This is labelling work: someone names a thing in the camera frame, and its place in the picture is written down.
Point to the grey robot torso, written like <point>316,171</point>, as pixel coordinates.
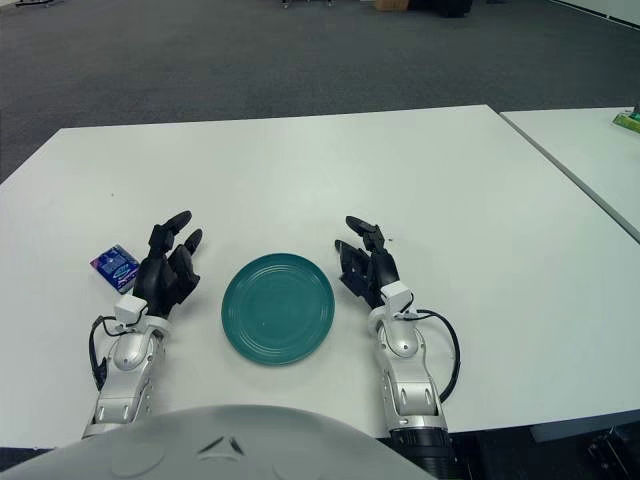
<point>200,450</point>

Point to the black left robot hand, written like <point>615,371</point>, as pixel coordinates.
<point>160,280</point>

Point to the purple blue gum pack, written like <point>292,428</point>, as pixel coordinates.
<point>115,267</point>

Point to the teal round plate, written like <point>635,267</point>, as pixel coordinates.
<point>277,310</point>

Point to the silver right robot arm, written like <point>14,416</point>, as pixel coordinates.
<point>407,385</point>

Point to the black background furniture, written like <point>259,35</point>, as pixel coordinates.
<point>440,6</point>

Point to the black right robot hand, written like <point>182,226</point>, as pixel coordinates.
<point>382,270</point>

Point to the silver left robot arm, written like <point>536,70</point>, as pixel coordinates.
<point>125,355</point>

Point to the white neighbouring table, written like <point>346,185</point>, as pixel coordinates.
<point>590,150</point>

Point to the green box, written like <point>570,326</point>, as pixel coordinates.
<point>627,121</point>

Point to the brown cardboard box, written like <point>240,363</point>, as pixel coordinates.
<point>391,4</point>

